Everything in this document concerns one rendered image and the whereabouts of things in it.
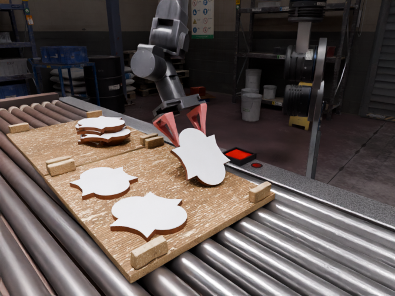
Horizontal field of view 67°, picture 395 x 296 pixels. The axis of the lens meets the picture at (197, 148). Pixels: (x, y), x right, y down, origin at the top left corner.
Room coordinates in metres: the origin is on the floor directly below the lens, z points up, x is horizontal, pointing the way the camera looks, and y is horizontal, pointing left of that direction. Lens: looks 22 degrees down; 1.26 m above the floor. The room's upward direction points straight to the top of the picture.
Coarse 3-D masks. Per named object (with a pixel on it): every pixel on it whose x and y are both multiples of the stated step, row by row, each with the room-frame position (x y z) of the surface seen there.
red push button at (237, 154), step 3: (234, 150) 0.81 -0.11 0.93; (237, 150) 0.81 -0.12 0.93; (240, 150) 0.81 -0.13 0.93; (228, 153) 0.79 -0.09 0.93; (231, 153) 0.79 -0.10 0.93; (234, 153) 0.79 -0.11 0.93; (237, 153) 0.79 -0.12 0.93; (240, 153) 0.79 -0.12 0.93; (243, 153) 0.79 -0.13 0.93; (246, 153) 0.79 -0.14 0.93; (249, 153) 0.79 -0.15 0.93; (231, 156) 0.76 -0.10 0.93; (234, 156) 0.76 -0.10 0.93; (237, 156) 0.76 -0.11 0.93; (240, 156) 0.76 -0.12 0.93; (243, 156) 0.76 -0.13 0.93; (246, 156) 0.76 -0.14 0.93; (240, 159) 0.74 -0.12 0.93
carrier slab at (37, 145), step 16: (48, 128) 1.00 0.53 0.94; (64, 128) 1.00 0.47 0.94; (128, 128) 1.00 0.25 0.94; (16, 144) 0.84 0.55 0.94; (32, 144) 0.84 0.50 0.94; (48, 144) 0.84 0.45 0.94; (64, 144) 0.84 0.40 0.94; (80, 144) 0.84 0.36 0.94; (128, 144) 0.84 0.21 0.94; (32, 160) 0.72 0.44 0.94; (80, 160) 0.72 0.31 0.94; (96, 160) 0.73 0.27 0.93
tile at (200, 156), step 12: (192, 132) 0.66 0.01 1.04; (180, 144) 0.62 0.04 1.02; (192, 144) 0.63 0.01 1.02; (204, 144) 0.64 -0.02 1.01; (216, 144) 0.66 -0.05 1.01; (180, 156) 0.59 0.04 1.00; (192, 156) 0.61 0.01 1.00; (204, 156) 0.62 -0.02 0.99; (216, 156) 0.63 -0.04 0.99; (192, 168) 0.58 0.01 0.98; (204, 168) 0.59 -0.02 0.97; (216, 168) 0.61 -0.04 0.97; (204, 180) 0.57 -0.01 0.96; (216, 180) 0.58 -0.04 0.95
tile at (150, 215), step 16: (112, 208) 0.47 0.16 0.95; (128, 208) 0.47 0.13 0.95; (144, 208) 0.47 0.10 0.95; (160, 208) 0.47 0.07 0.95; (176, 208) 0.47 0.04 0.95; (112, 224) 0.42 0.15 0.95; (128, 224) 0.42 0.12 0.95; (144, 224) 0.42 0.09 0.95; (160, 224) 0.42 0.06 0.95; (176, 224) 0.42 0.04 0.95
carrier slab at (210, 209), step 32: (128, 160) 0.72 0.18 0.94; (160, 160) 0.72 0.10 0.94; (64, 192) 0.55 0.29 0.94; (128, 192) 0.55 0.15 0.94; (160, 192) 0.55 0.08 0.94; (192, 192) 0.55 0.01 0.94; (224, 192) 0.55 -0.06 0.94; (96, 224) 0.44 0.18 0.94; (192, 224) 0.44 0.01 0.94; (224, 224) 0.45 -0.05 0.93; (128, 256) 0.36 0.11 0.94; (160, 256) 0.36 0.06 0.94
